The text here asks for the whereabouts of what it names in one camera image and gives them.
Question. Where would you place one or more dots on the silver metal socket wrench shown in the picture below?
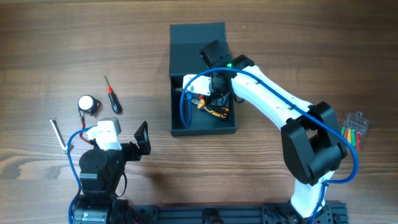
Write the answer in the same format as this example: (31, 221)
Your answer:
(59, 136)

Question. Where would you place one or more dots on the orange black needle-nose pliers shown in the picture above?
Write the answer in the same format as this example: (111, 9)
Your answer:
(218, 112)

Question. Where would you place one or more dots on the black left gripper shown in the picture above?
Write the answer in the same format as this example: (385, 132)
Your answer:
(137, 149)

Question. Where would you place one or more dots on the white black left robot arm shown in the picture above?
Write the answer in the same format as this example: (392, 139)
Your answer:
(101, 169)

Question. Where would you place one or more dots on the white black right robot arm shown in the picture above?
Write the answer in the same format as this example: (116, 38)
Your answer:
(312, 145)

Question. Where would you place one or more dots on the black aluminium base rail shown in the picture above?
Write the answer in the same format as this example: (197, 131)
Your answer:
(267, 213)

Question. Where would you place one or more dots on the black red small screwdriver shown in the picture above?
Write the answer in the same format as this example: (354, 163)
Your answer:
(116, 107)

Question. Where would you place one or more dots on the clear pack coloured screwdrivers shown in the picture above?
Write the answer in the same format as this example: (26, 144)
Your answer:
(354, 129)

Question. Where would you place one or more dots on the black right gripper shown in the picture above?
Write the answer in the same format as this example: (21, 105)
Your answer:
(216, 101)

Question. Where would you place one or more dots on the dark green open box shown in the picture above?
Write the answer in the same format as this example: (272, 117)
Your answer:
(195, 48)

